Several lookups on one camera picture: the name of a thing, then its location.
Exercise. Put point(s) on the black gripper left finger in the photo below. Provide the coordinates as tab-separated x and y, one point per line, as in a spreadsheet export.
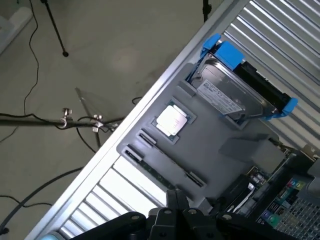
163	225

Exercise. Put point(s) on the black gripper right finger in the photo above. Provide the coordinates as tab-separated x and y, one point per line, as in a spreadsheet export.
192	225

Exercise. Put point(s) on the black graphics card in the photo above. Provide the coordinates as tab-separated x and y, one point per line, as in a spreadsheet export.
236	192

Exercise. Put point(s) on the grey parts rack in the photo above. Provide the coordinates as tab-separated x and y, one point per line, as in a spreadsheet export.
207	135

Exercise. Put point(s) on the silver CPU chip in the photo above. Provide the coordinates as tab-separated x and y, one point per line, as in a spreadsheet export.
171	120

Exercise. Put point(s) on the green computer motherboard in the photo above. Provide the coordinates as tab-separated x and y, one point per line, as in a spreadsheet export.
300	217

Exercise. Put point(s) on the silver hard disk drive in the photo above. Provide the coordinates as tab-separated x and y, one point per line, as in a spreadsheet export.
225	82

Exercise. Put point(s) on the black pole with metal clamps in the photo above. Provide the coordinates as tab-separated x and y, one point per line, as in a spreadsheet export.
37	122

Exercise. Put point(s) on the blue disk caddy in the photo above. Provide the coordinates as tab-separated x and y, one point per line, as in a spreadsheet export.
228	53

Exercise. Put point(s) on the black stand pole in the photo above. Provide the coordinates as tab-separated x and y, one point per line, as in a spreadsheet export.
205	10

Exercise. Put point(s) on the black tripod leg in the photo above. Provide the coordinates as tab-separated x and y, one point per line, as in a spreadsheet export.
56	30

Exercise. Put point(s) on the translucent white plastic box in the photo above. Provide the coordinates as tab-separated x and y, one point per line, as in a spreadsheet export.
11	27

